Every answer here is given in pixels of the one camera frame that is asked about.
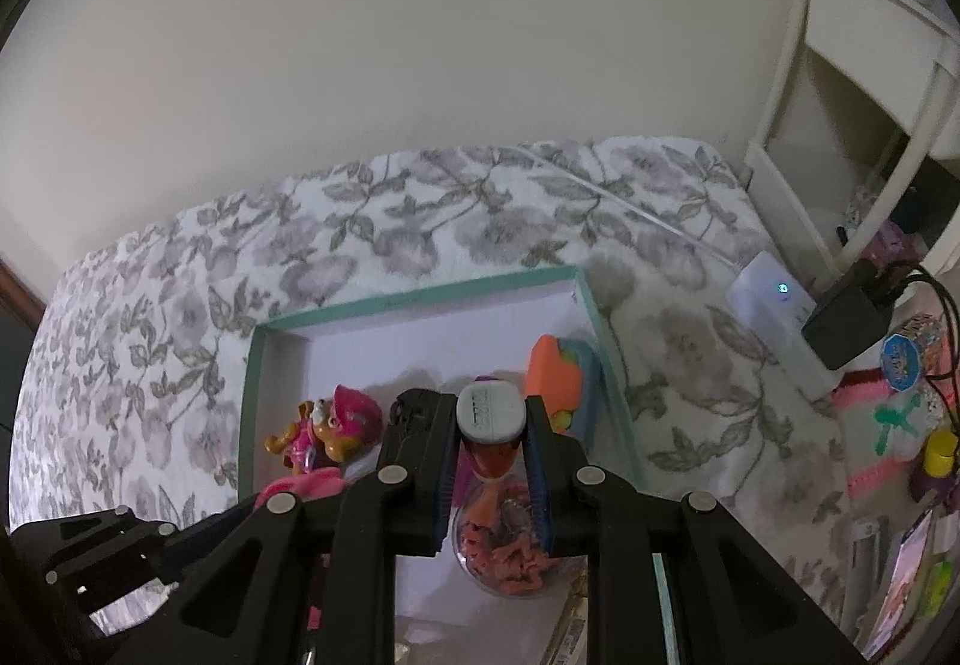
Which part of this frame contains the round blue printed box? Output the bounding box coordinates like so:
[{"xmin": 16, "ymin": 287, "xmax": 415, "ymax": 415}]
[{"xmin": 880, "ymin": 313, "xmax": 944, "ymax": 392}]

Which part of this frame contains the green yellow small box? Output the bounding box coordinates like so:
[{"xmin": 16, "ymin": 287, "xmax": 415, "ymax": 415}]
[{"xmin": 917, "ymin": 558, "xmax": 955, "ymax": 622}]

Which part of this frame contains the dark grey charger adapter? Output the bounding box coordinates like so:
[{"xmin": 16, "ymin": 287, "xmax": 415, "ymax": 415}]
[{"xmin": 801, "ymin": 258, "xmax": 899, "ymax": 371}]

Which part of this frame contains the grey white plastic tool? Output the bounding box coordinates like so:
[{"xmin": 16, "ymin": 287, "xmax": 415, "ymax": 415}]
[{"xmin": 850, "ymin": 517, "xmax": 884, "ymax": 640}]

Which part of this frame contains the teal white shallow box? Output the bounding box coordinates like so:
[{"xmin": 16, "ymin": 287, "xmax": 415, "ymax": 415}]
[{"xmin": 238, "ymin": 265, "xmax": 647, "ymax": 665}]

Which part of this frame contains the black cable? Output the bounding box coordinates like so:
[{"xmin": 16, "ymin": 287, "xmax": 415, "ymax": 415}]
[{"xmin": 862, "ymin": 264, "xmax": 960, "ymax": 430}]

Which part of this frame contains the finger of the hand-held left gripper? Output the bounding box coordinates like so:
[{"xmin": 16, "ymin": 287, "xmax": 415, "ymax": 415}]
[{"xmin": 6, "ymin": 504, "xmax": 260, "ymax": 645}]

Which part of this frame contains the white wooden shelf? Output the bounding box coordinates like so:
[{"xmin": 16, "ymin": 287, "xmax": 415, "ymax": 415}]
[{"xmin": 741, "ymin": 0, "xmax": 960, "ymax": 280}]

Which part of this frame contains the brown wooden frame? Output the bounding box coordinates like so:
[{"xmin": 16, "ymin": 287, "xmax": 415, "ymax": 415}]
[{"xmin": 0, "ymin": 255, "xmax": 47, "ymax": 330}]

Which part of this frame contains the black toy car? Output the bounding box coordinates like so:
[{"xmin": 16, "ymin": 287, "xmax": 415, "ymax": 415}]
[{"xmin": 382, "ymin": 387, "xmax": 460, "ymax": 460}]

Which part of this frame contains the grey floral blanket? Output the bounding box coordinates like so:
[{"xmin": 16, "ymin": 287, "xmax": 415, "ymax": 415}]
[{"xmin": 9, "ymin": 136, "xmax": 871, "ymax": 665}]

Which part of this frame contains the yellow small cylinder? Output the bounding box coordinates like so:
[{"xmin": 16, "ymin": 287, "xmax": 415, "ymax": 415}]
[{"xmin": 923, "ymin": 430, "xmax": 960, "ymax": 476}]

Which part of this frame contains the clear ball with pink pieces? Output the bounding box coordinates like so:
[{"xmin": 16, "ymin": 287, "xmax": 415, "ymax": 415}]
[{"xmin": 451, "ymin": 476, "xmax": 572, "ymax": 599}]

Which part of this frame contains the orange tube with grey cap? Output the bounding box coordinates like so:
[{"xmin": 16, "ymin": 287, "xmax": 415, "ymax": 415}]
[{"xmin": 457, "ymin": 376, "xmax": 525, "ymax": 483}]

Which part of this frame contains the orange and blue fidget toy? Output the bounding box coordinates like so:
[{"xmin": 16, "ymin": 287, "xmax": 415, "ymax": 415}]
[{"xmin": 524, "ymin": 333, "xmax": 603, "ymax": 440}]

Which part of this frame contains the pink puppy figurine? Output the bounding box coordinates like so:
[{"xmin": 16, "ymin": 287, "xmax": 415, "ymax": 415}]
[{"xmin": 263, "ymin": 383, "xmax": 384, "ymax": 480}]

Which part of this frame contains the white power bank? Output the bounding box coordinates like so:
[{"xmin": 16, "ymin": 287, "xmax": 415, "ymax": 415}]
[{"xmin": 724, "ymin": 250, "xmax": 835, "ymax": 398}]

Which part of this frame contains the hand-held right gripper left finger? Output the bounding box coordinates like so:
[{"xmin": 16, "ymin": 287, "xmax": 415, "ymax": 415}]
[{"xmin": 150, "ymin": 396, "xmax": 460, "ymax": 665}]

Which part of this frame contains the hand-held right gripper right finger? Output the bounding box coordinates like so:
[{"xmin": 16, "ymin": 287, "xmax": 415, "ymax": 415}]
[{"xmin": 523, "ymin": 396, "xmax": 863, "ymax": 665}]

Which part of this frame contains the pink toy watch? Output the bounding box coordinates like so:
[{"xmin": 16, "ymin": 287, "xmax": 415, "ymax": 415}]
[{"xmin": 254, "ymin": 468, "xmax": 347, "ymax": 513}]

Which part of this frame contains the pink knitted cloth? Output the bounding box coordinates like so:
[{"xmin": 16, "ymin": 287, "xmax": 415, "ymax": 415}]
[{"xmin": 831, "ymin": 368, "xmax": 935, "ymax": 502}]

